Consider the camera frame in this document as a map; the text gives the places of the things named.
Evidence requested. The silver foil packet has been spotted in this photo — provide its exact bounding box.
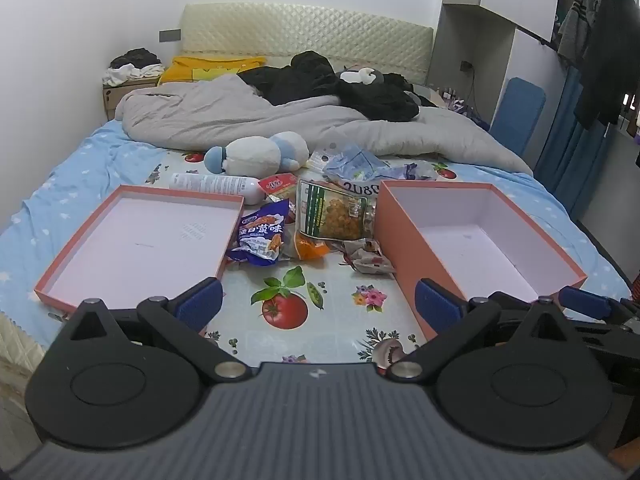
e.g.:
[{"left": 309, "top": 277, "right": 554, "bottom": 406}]
[{"left": 305, "top": 149, "right": 341, "bottom": 171}]

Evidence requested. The purple patterned cloth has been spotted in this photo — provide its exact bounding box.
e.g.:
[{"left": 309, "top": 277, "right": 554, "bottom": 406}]
[{"left": 430, "top": 87, "right": 482, "bottom": 121}]

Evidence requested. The black clothes rail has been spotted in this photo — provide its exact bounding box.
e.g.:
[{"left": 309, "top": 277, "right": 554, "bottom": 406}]
[{"left": 515, "top": 25, "right": 566, "bottom": 52}]

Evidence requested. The blue snack packet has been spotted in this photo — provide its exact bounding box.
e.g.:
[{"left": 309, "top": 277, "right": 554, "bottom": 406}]
[{"left": 227, "top": 199, "right": 291, "bottom": 267}]

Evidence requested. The white meat snack packet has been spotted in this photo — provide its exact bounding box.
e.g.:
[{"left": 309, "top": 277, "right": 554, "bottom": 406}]
[{"left": 342, "top": 239, "right": 398, "bottom": 275}]

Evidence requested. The cream quilted headboard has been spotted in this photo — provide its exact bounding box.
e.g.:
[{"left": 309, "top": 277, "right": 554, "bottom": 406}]
[{"left": 180, "top": 2, "right": 435, "bottom": 86}]

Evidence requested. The clear bluish plastic bag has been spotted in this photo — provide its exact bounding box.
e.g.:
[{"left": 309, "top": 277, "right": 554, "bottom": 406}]
[{"left": 390, "top": 160, "right": 438, "bottom": 181}]

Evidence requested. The blue curtain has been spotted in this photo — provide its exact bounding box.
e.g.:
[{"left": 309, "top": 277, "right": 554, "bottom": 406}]
[{"left": 532, "top": 65, "right": 626, "bottom": 221}]

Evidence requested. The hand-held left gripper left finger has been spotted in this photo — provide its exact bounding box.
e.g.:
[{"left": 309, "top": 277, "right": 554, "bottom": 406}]
[{"left": 60, "top": 277, "right": 251, "bottom": 383}]

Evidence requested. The cardboard box with clothes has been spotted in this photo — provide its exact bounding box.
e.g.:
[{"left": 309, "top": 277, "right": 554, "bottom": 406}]
[{"left": 102, "top": 77, "right": 161, "bottom": 122}]

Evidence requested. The shallow pink box lid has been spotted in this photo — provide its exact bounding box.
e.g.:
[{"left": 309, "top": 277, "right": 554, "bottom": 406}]
[{"left": 34, "top": 185, "right": 246, "bottom": 336}]

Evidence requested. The black clothing pile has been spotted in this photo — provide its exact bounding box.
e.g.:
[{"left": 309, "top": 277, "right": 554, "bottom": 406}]
[{"left": 237, "top": 51, "right": 421, "bottom": 122}]

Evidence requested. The white bag with black print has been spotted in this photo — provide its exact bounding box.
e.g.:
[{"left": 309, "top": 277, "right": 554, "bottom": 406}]
[{"left": 325, "top": 177, "right": 383, "bottom": 198}]

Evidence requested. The black hanging jacket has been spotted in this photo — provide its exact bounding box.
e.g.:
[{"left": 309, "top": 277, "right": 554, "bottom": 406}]
[{"left": 574, "top": 0, "right": 636, "bottom": 131}]

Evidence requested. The black folded garment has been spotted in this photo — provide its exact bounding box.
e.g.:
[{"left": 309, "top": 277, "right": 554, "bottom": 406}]
[{"left": 110, "top": 47, "right": 161, "bottom": 68}]

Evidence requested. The grey duvet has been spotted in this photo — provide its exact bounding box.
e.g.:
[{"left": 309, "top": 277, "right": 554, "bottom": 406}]
[{"left": 115, "top": 75, "right": 533, "bottom": 177}]

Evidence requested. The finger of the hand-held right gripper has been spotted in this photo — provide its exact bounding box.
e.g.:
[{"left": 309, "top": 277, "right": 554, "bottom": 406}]
[
  {"left": 492, "top": 290, "right": 538, "bottom": 311},
  {"left": 559, "top": 286, "right": 626, "bottom": 322}
]

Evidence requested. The black and white plush toy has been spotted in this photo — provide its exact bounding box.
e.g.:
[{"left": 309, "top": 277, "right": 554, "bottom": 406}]
[{"left": 340, "top": 66, "right": 386, "bottom": 86}]

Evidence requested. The white and blue plush toy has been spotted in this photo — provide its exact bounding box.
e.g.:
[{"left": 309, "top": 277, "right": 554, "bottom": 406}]
[{"left": 203, "top": 131, "right": 311, "bottom": 176}]

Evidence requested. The white crumpled garment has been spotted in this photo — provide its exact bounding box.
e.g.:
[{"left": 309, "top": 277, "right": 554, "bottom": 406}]
[{"left": 102, "top": 64, "right": 165, "bottom": 86}]

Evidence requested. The white plastic bottle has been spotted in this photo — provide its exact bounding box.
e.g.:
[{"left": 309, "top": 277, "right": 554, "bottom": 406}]
[{"left": 170, "top": 172, "right": 266, "bottom": 206}]

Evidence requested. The orange snack packet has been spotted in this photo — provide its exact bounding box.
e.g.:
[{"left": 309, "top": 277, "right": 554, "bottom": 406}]
[{"left": 292, "top": 232, "right": 333, "bottom": 261}]

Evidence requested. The blue padded chair back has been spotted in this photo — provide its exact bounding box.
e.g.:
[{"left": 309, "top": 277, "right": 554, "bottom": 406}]
[{"left": 491, "top": 77, "right": 546, "bottom": 158}]

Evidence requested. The grey striped hanging sweater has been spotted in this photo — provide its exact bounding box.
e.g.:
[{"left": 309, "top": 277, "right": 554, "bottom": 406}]
[{"left": 557, "top": 0, "right": 603, "bottom": 68}]

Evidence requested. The deep pink box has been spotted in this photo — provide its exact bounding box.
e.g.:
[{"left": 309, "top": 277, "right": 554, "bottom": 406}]
[{"left": 374, "top": 180, "right": 588, "bottom": 341}]

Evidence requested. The red clear snack packet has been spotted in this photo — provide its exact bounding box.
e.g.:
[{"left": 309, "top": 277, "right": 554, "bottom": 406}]
[{"left": 259, "top": 172, "right": 297, "bottom": 201}]

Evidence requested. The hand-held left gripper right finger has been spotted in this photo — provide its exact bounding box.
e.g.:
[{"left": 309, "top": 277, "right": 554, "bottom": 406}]
[{"left": 387, "top": 278, "right": 576, "bottom": 382}]

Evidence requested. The yellow pillow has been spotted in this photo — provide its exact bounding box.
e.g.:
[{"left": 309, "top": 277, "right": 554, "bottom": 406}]
[{"left": 157, "top": 56, "right": 266, "bottom": 86}]

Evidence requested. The green label snack packet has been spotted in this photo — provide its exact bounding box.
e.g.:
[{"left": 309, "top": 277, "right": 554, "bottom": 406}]
[{"left": 296, "top": 179, "right": 376, "bottom": 242}]

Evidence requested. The black power cable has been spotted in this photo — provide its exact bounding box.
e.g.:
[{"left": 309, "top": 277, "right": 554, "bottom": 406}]
[{"left": 469, "top": 67, "right": 482, "bottom": 117}]

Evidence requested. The blue starry bedsheet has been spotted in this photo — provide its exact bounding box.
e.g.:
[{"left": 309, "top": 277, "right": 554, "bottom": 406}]
[{"left": 0, "top": 120, "right": 631, "bottom": 351}]

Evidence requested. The light blue plastic bag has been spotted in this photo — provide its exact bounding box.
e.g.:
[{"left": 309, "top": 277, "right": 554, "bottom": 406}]
[{"left": 324, "top": 144, "right": 393, "bottom": 181}]

